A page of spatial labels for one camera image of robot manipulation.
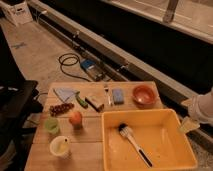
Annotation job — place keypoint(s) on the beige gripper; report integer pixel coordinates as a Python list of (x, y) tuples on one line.
[(188, 125)]

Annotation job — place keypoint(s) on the green pepper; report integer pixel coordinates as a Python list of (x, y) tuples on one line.
[(82, 103)]

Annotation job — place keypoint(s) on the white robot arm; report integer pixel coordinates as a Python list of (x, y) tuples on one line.
[(200, 111)]

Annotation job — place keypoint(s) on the green plastic cup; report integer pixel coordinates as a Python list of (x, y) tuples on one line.
[(51, 125)]

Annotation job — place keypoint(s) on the yellow plastic tub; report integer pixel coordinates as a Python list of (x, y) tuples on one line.
[(156, 131)]

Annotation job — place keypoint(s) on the orange bowl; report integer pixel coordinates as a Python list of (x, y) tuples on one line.
[(143, 95)]

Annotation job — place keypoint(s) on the blue sponge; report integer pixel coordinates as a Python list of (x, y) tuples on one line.
[(118, 97)]

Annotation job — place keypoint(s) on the silver fork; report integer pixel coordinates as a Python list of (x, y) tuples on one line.
[(108, 95)]

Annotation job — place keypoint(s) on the brown bread slice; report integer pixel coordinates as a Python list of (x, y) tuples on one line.
[(98, 106)]

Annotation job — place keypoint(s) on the blue power box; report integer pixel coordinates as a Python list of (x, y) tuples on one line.
[(92, 70)]

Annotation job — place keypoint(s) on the orange peach fruit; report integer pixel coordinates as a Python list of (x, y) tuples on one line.
[(75, 118)]

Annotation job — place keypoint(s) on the light blue cloth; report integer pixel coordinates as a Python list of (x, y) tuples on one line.
[(65, 94)]

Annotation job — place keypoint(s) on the bunch of dark grapes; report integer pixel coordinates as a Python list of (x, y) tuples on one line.
[(60, 109)]

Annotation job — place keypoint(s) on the black chair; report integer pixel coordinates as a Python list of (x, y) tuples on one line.
[(17, 102)]

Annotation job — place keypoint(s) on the white cardboard box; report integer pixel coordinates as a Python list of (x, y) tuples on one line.
[(17, 14)]

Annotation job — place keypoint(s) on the black handled dish brush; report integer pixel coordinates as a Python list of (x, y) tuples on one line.
[(126, 132)]

